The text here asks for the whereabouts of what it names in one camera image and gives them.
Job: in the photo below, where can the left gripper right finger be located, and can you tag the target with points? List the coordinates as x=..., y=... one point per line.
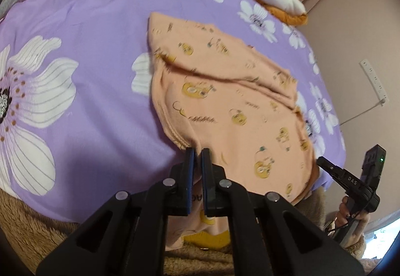
x=269, y=236

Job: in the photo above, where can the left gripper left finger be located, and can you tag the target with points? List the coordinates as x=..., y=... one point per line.
x=126, y=235

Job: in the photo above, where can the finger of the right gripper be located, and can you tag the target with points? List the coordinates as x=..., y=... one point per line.
x=372, y=167
x=333, y=170

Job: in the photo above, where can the orange duck print shirt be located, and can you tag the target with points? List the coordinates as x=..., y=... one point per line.
x=212, y=90

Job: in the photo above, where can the person's right hand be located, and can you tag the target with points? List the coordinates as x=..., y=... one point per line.
x=359, y=224

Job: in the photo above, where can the yellow slipper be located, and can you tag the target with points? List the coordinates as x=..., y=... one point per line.
x=206, y=240

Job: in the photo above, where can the white power strip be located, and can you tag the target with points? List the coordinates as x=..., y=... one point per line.
x=375, y=82

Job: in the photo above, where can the brown fluffy rug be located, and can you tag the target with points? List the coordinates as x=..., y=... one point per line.
x=33, y=236

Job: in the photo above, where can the purple floral bed sheet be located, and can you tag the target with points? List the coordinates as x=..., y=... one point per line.
x=78, y=123

